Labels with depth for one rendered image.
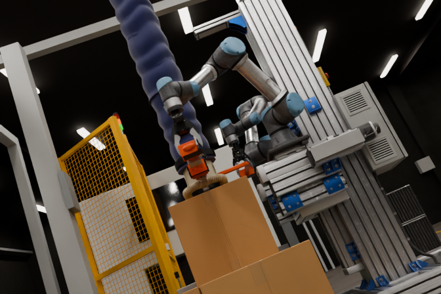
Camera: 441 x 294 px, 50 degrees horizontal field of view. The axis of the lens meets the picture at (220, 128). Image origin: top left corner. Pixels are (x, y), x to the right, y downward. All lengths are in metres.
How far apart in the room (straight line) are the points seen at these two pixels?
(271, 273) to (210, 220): 0.69
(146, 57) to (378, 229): 1.57
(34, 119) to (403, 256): 2.86
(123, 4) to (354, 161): 1.60
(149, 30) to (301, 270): 1.71
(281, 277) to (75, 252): 2.30
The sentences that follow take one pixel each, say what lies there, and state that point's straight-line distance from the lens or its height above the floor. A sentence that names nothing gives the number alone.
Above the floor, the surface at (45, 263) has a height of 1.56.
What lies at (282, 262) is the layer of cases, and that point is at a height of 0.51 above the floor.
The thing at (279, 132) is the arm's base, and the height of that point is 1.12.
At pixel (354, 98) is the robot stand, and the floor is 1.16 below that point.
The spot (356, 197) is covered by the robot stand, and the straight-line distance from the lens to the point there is 2.64.
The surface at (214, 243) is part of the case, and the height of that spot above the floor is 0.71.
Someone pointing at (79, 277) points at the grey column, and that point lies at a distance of 3.67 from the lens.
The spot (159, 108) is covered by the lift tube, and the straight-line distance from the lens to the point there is 2.65.
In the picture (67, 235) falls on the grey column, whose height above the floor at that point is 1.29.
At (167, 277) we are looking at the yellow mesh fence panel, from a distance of 3.64.
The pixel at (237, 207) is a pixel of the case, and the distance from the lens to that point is 2.24.
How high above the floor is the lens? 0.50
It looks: 18 degrees up
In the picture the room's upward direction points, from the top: 23 degrees counter-clockwise
